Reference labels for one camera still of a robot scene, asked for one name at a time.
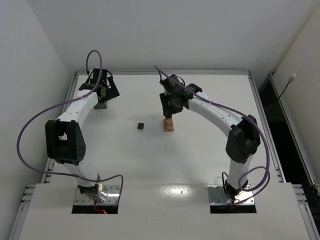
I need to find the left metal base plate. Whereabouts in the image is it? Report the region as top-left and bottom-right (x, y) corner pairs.
(73, 184), (121, 206)

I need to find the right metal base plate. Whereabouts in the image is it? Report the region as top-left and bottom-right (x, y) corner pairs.
(207, 184), (255, 207)

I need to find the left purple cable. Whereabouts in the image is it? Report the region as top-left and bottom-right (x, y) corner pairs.
(16, 49), (124, 208)

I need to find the light brown block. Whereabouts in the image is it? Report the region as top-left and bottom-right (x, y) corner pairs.
(165, 118), (173, 125)

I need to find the black wall cable with plug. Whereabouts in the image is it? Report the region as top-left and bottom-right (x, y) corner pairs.
(267, 73), (297, 118)

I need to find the purple cable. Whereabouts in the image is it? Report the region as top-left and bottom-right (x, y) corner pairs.
(16, 49), (124, 208)
(154, 65), (271, 209)

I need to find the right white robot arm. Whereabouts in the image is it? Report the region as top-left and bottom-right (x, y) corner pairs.
(159, 74), (261, 200)

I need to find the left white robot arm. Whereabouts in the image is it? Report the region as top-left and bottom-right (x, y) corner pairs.
(45, 68), (120, 203)

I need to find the smoky transparent plastic box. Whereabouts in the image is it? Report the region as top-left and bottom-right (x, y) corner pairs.
(93, 101), (108, 110)

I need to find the small dark wood cube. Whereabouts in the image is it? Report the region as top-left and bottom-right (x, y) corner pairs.
(137, 122), (145, 130)

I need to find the metal base plate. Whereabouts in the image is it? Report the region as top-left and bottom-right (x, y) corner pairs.
(73, 184), (121, 206)
(207, 184), (255, 207)

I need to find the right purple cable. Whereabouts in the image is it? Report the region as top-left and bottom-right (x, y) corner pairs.
(154, 65), (271, 209)

